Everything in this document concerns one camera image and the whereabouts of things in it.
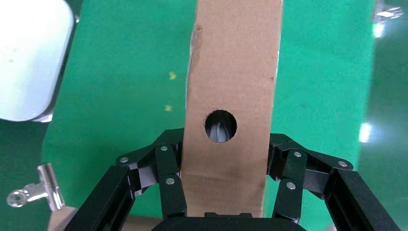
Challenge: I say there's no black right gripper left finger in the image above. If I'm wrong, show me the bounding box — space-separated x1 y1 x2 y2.
64 128 189 231

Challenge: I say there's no green tablecloth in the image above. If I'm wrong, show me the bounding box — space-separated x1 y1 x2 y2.
41 0 377 231

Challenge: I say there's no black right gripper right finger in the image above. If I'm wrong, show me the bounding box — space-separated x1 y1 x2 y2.
267 133 402 231

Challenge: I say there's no silver metal binder clip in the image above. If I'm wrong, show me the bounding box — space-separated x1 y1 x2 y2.
6 163 66 212
374 5 404 20

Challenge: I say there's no wooden table board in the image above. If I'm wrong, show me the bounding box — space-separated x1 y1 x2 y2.
48 206 163 231

